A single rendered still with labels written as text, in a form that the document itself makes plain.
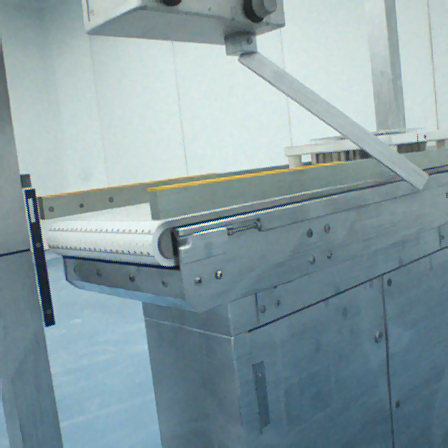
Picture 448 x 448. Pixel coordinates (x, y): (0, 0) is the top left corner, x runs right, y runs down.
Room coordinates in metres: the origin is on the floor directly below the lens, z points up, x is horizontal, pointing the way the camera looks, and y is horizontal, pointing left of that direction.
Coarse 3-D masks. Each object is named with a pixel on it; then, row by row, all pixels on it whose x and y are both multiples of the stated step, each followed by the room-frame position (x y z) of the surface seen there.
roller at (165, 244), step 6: (168, 228) 0.60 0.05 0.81; (162, 234) 0.59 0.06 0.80; (168, 234) 0.59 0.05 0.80; (162, 240) 0.58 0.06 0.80; (168, 240) 0.59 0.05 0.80; (174, 240) 0.59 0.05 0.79; (162, 246) 0.58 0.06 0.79; (168, 246) 0.59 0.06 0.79; (174, 246) 0.59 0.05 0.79; (162, 252) 0.59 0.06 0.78; (168, 252) 0.59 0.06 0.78; (174, 252) 0.59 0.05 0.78; (168, 258) 0.60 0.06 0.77
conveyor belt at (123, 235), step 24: (432, 168) 1.04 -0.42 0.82; (312, 192) 0.77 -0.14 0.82; (336, 192) 0.81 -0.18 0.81; (96, 216) 0.78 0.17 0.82; (120, 216) 0.73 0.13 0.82; (144, 216) 0.69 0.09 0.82; (192, 216) 0.62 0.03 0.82; (216, 216) 0.65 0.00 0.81; (48, 240) 0.76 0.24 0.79; (72, 240) 0.71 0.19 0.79; (96, 240) 0.67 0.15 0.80; (120, 240) 0.63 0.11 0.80; (144, 240) 0.59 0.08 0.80; (168, 264) 0.59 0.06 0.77
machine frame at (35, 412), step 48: (384, 0) 1.47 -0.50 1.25; (0, 48) 0.77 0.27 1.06; (384, 48) 1.48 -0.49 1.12; (0, 96) 0.76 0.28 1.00; (384, 96) 1.49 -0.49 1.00; (0, 144) 0.75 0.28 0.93; (0, 192) 0.75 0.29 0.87; (0, 240) 0.74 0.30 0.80; (0, 288) 0.73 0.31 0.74; (0, 336) 0.74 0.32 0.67; (48, 384) 0.76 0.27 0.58; (48, 432) 0.76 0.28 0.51
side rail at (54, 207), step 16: (208, 176) 0.98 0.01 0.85; (224, 176) 1.01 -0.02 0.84; (96, 192) 0.83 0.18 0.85; (112, 192) 0.85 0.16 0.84; (128, 192) 0.87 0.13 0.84; (144, 192) 0.89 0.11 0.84; (48, 208) 0.78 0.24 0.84; (64, 208) 0.79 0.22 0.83; (80, 208) 0.81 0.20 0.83; (96, 208) 0.83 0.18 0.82
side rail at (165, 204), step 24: (312, 168) 0.75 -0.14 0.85; (336, 168) 0.79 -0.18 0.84; (360, 168) 0.83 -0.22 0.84; (384, 168) 0.88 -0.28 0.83; (168, 192) 0.58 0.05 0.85; (192, 192) 0.60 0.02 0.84; (216, 192) 0.63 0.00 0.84; (240, 192) 0.65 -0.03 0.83; (264, 192) 0.68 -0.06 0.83; (288, 192) 0.71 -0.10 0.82; (168, 216) 0.58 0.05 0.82
